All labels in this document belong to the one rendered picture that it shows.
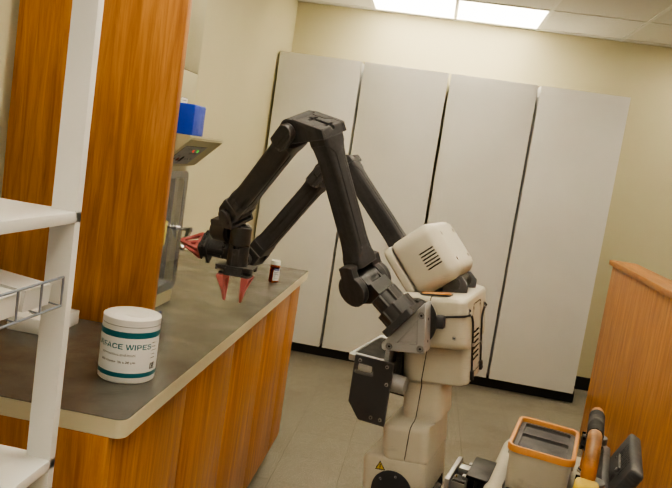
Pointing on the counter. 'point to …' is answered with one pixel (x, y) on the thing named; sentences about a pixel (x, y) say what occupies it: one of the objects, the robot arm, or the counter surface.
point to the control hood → (196, 145)
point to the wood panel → (100, 136)
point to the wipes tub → (129, 344)
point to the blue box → (191, 119)
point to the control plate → (187, 154)
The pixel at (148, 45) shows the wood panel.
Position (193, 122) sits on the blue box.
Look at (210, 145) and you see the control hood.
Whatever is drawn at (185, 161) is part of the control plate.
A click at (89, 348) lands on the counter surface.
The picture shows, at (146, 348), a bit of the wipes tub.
